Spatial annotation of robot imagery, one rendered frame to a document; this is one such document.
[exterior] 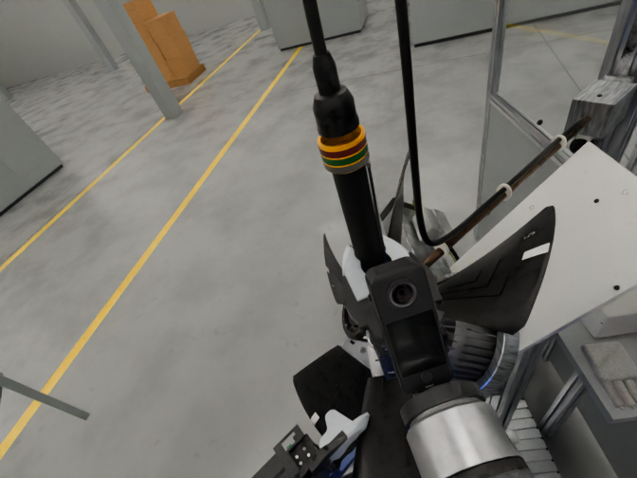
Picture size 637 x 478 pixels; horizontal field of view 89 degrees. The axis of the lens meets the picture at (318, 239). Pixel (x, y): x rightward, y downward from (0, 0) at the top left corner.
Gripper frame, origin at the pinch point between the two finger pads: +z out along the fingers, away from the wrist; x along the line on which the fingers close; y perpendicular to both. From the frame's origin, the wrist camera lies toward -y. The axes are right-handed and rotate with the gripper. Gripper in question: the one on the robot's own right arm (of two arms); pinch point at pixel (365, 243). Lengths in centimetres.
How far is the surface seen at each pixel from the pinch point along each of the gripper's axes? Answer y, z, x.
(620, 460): 133, -18, 69
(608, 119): 11, 20, 53
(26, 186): 141, 485, -409
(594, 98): 8, 23, 53
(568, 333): 62, 4, 47
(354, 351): 37.7, 6.1, -6.7
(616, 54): 5, 30, 62
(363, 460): 30.9, -14.9, -10.7
